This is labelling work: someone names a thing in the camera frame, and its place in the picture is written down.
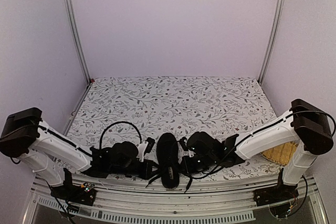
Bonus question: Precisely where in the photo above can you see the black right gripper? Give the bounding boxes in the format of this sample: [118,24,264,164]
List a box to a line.
[177,154,216,177]

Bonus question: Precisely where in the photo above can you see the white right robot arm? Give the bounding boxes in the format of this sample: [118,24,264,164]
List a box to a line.
[180,99,335,201]

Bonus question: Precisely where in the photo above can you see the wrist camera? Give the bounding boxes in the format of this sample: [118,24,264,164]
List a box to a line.
[178,137,194,157]
[138,137,155,162]

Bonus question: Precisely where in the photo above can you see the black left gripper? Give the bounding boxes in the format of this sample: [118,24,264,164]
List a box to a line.
[110,159,163,181]

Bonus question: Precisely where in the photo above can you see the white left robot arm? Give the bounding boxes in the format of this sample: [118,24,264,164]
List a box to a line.
[1,108,159,200]

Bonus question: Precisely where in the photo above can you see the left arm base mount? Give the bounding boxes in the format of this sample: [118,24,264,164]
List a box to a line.
[50,168,97,206]

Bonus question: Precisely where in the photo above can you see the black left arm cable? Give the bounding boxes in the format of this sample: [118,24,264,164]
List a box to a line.
[98,121,142,151]

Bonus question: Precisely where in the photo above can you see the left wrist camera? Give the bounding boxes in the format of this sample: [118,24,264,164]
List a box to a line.
[138,137,155,162]

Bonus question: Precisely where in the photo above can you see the black shoelace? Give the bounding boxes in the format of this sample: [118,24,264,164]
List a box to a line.
[146,163,181,190]

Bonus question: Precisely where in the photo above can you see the aluminium frame post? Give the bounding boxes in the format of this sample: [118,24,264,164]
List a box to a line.
[64,0,91,84]
[258,0,285,87]

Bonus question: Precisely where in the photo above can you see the aluminium front rail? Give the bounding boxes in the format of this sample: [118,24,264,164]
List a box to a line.
[22,174,329,224]

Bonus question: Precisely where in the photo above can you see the woven bamboo tray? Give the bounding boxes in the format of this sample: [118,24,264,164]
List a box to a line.
[261,142,298,166]

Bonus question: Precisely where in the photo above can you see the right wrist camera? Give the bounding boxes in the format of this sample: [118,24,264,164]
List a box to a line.
[178,137,194,157]

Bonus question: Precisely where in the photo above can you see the black canvas sneaker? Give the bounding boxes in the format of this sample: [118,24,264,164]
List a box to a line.
[156,133,180,189]

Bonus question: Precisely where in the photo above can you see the left aluminium frame post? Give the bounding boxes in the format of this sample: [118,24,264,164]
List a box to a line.
[64,0,91,84]

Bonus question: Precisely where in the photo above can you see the right aluminium frame post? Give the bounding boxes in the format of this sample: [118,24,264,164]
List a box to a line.
[258,0,285,87]

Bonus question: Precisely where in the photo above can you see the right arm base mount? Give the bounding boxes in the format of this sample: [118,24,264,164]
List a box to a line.
[253,168,299,206]

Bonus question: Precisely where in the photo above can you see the floral patterned table mat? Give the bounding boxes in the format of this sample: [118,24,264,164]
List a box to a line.
[56,76,289,184]

